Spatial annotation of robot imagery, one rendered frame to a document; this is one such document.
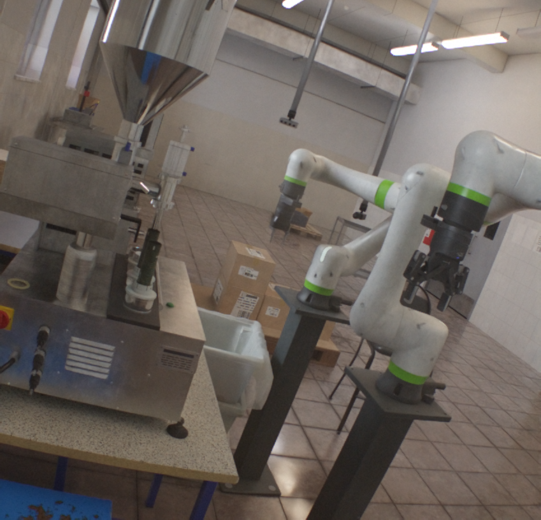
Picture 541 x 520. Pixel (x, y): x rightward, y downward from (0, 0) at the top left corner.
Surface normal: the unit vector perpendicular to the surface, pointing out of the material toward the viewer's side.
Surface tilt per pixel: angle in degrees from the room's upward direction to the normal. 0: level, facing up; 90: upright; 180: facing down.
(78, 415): 0
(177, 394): 90
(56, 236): 90
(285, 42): 88
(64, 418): 0
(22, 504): 0
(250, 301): 90
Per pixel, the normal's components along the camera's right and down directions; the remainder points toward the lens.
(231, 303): 0.20, 0.30
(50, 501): 0.32, -0.92
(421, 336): -0.20, 0.13
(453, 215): -0.59, 0.00
